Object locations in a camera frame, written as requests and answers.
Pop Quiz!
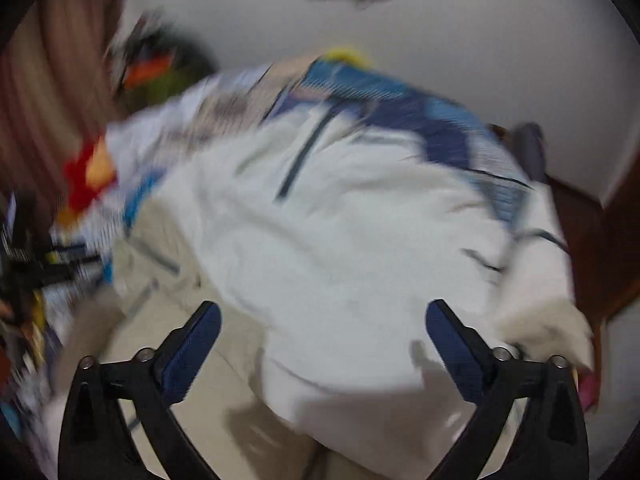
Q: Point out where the beige jacket white lining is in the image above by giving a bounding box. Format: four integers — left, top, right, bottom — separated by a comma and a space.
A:
45, 105, 596, 480

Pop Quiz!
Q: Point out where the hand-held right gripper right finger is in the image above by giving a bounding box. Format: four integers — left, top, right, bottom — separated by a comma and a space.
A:
425, 299, 591, 480

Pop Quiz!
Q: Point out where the grey padded object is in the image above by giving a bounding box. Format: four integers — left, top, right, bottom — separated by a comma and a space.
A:
505, 122, 551, 186

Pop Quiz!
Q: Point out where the white shirt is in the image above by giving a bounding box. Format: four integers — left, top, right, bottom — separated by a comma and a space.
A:
105, 75, 271, 176

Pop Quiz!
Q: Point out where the brown striped curtain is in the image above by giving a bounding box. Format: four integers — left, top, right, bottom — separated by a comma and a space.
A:
0, 0, 136, 201

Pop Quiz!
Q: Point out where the patterned blue bedspread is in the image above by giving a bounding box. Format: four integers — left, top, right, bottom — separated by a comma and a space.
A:
0, 52, 573, 441

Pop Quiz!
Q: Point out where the pink cloth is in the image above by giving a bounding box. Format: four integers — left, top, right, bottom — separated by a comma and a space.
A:
577, 367, 601, 413

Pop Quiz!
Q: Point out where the yellow cloth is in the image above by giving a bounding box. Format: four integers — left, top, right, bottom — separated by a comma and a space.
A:
322, 47, 373, 68

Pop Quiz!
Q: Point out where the red orange plush toy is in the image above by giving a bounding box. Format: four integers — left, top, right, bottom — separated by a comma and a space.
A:
55, 135, 121, 226

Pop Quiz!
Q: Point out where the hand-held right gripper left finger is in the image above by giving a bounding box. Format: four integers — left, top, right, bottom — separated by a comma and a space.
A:
57, 301, 223, 480

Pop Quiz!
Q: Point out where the orange box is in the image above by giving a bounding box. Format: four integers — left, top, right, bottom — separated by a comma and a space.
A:
122, 57, 176, 88

